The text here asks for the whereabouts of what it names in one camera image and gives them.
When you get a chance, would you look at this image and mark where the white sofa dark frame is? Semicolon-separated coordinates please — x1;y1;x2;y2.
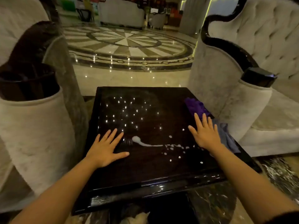
98;0;146;29

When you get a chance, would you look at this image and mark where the grey-blue cleaning cloth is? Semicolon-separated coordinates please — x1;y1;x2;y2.
211;118;241;154

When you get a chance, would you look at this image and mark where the small white armchair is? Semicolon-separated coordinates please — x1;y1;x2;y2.
149;12;167;30

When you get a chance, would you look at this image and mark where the white spilled liquid streak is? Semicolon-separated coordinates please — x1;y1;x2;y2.
132;136;164;147

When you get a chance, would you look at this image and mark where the person's left hand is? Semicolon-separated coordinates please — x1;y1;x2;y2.
85;128;130;169

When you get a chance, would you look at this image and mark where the beige velvet armchair dark armrest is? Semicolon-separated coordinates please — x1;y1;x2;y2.
0;0;89;214

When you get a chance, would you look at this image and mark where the dark glossy wooden side table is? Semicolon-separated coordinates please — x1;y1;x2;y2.
71;86;262;216

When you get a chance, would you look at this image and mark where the person's right hand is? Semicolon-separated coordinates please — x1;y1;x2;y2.
188;113;222;154

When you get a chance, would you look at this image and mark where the dark metal frame chair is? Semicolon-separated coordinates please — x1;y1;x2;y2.
76;8;93;22

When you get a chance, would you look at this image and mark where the beige tufted armchair dark trim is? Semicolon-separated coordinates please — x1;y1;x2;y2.
187;0;299;157

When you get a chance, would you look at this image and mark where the person's left forearm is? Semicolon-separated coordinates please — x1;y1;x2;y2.
9;157;101;224

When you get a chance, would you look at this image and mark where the purple cleaning cloth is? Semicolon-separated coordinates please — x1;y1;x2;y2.
184;97;212;119

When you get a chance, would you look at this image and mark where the person's right forearm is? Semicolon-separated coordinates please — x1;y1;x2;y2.
209;145;299;224

